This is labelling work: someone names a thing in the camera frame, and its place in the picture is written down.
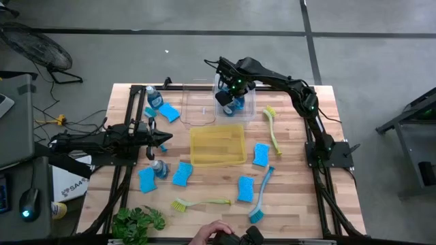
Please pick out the black computer mouse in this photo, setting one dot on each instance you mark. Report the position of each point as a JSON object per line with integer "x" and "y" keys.
{"x": 29, "y": 204}

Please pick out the black metal cart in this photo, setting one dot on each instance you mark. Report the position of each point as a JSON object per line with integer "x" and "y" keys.
{"x": 405, "y": 115}

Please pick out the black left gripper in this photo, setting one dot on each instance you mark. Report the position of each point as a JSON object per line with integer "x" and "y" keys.
{"x": 138, "y": 141}

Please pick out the green white dish brush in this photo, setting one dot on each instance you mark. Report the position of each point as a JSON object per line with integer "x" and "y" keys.
{"x": 270, "y": 112}
{"x": 178, "y": 205}

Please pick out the blue cellulose sponge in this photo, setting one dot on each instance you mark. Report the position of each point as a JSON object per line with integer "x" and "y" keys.
{"x": 261, "y": 155}
{"x": 147, "y": 180}
{"x": 169, "y": 113}
{"x": 245, "y": 189}
{"x": 182, "y": 174}

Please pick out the grey desk top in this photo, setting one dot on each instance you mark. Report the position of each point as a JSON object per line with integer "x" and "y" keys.
{"x": 17, "y": 136}

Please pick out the white cardboard box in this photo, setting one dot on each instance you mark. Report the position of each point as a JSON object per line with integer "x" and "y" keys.
{"x": 68, "y": 185}

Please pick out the clear deep plastic bin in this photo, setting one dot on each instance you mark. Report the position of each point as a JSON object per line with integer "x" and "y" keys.
{"x": 250, "y": 109}

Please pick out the black keyboard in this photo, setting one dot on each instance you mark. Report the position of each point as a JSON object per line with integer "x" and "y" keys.
{"x": 2, "y": 197}

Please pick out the dark grey desk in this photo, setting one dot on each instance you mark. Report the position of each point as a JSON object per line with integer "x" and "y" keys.
{"x": 13, "y": 228}

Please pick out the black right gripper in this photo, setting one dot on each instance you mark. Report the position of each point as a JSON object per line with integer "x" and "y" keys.
{"x": 237, "y": 85}

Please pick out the clear shallow plastic bin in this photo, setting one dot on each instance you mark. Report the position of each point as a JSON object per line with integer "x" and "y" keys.
{"x": 190, "y": 102}

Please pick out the yellow translucent plastic bin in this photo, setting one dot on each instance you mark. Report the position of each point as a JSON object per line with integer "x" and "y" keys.
{"x": 218, "y": 146}

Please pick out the person's hand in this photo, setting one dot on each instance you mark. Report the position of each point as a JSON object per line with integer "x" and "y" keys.
{"x": 207, "y": 233}

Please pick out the black aluminium table frame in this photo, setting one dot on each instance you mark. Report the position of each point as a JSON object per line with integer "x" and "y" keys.
{"x": 136, "y": 89}

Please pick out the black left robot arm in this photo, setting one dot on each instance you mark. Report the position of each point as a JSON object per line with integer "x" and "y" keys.
{"x": 85, "y": 143}

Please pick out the light grey device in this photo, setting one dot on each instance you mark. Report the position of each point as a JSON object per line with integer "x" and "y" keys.
{"x": 5, "y": 105}

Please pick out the green artificial plant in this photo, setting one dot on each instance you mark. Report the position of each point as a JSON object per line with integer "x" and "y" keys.
{"x": 136, "y": 224}

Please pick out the black handheld device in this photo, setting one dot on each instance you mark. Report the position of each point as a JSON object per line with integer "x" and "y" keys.
{"x": 253, "y": 234}

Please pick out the blue dish soap bottle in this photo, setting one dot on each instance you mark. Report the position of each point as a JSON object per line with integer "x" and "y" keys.
{"x": 229, "y": 110}
{"x": 240, "y": 103}
{"x": 155, "y": 100}
{"x": 160, "y": 170}

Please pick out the yellow round container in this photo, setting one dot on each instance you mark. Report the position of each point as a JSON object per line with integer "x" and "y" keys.
{"x": 59, "y": 211}

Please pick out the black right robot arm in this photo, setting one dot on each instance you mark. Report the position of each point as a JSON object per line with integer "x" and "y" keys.
{"x": 282, "y": 80}

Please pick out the black floor fan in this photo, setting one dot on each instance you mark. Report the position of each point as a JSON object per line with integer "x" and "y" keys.
{"x": 34, "y": 47}

